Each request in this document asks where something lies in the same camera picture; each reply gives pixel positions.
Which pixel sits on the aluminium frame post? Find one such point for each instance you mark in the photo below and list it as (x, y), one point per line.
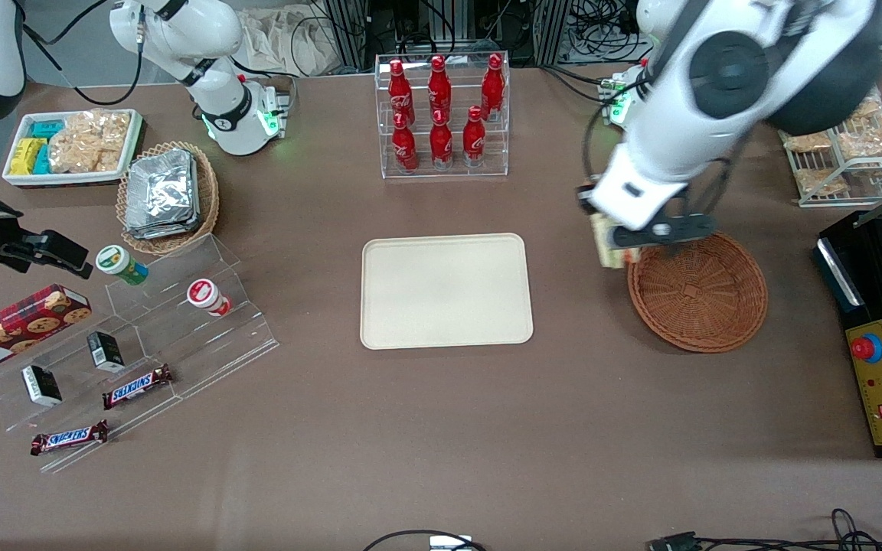
(345, 30)
(552, 30)

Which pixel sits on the light wicker basket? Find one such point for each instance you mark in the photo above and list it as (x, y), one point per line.
(207, 199)

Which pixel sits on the clear bag of crackers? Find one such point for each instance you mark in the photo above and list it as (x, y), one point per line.
(89, 141)

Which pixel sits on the red tartan cookie box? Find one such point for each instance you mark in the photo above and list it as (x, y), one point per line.
(20, 325)

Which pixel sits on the beige plastic tray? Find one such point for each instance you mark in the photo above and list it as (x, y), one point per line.
(445, 291)

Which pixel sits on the red cola bottle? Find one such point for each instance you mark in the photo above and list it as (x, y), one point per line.
(404, 145)
(401, 92)
(439, 88)
(474, 138)
(441, 141)
(493, 86)

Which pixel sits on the plastic sandwich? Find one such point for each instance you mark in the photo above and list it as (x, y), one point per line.
(608, 249)

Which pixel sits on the white plastic bin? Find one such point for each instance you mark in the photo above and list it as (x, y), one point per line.
(73, 179)

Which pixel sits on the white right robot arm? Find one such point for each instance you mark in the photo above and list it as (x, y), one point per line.
(219, 38)

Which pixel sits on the red emergency stop button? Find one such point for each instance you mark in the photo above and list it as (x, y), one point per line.
(867, 348)

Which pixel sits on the clear acrylic stepped shelf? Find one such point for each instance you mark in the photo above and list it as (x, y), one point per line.
(181, 344)

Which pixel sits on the teal snack packet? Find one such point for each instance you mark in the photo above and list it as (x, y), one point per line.
(42, 159)
(47, 128)

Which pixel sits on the yellow snack packet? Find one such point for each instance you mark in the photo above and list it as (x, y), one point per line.
(25, 157)

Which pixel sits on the clear acrylic bottle rack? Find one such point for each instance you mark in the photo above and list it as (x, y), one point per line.
(422, 174)

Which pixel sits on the green yogurt cup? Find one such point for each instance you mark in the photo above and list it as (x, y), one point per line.
(115, 260)

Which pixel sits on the clear bag of pastry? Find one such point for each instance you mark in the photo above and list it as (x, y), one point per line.
(870, 136)
(808, 141)
(822, 182)

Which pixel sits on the beige crumpled cloth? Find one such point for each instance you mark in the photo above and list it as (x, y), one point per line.
(280, 38)

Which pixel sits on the Snickers chocolate bar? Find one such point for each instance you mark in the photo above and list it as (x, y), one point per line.
(137, 386)
(70, 438)

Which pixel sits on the black control box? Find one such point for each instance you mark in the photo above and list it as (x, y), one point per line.
(839, 275)

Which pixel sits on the small black carton box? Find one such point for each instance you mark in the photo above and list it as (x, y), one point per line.
(106, 350)
(41, 385)

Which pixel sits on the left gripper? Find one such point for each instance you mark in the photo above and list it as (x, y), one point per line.
(583, 197)

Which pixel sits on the brown wicker basket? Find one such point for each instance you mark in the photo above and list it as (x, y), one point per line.
(701, 298)

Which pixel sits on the foil wrapped sandwich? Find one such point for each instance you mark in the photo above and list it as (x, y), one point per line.
(161, 187)
(165, 229)

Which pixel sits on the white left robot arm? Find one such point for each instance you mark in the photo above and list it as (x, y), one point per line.
(686, 130)

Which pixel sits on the red strawberry yogurt cup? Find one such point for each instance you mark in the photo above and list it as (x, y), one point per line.
(202, 293)

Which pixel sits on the black connector plug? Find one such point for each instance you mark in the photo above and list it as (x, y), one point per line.
(672, 542)

